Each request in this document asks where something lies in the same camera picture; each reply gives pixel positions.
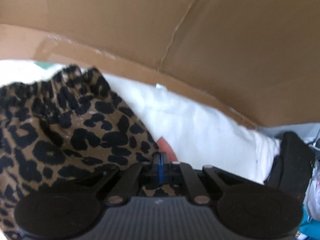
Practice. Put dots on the folded black clothes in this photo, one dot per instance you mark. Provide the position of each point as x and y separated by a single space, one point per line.
292 160

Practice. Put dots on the leopard print skirt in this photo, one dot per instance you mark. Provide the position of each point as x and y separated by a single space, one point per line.
62 135

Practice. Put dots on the teal cartoon print blanket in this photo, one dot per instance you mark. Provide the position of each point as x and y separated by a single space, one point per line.
308 230

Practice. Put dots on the cream bear print blanket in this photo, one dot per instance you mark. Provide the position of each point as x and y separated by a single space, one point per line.
190 120

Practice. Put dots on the creased cardboard sheet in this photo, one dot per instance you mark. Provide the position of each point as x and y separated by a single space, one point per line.
150 17

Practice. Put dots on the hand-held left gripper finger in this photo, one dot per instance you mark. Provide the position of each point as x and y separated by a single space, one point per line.
163 166
157 166

